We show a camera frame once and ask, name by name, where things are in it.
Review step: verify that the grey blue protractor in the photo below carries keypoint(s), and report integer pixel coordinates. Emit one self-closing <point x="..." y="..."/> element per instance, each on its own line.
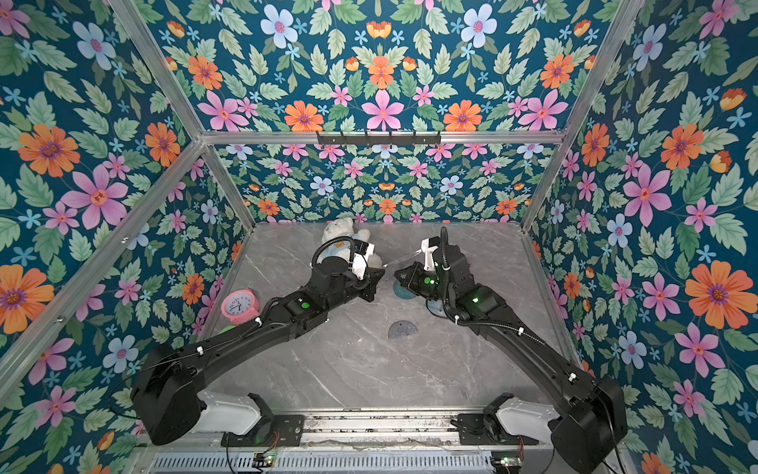
<point x="401" y="329"/>

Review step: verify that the white vent grille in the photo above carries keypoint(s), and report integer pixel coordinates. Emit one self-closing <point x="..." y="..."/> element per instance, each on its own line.
<point x="327" y="462"/>

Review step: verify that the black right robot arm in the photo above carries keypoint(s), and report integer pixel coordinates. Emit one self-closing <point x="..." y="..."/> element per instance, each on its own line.
<point x="585" y="418"/>

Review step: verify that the pink alarm clock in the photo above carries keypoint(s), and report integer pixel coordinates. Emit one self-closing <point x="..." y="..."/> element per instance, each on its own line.
<point x="241" y="306"/>

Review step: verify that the black hook rail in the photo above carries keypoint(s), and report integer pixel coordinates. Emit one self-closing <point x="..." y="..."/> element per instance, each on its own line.
<point x="378" y="138"/>

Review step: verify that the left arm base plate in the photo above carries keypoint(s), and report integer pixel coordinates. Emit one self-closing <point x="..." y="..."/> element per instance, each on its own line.
<point x="276" y="431"/>

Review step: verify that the teal protractor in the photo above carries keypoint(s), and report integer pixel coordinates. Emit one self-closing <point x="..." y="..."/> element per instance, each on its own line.
<point x="402" y="292"/>

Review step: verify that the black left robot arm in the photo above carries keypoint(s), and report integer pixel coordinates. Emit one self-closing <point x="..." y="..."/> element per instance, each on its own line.
<point x="170" y="394"/>

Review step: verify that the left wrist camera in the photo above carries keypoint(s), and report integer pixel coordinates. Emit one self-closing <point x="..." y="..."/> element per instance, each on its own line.
<point x="362" y="251"/>

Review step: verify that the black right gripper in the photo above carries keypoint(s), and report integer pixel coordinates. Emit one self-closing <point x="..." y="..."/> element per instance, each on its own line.
<point x="406" y="276"/>

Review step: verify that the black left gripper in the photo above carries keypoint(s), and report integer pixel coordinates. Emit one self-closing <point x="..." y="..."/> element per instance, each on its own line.
<point x="368" y="283"/>

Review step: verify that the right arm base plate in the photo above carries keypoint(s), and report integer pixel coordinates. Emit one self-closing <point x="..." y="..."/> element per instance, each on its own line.
<point x="477" y="429"/>

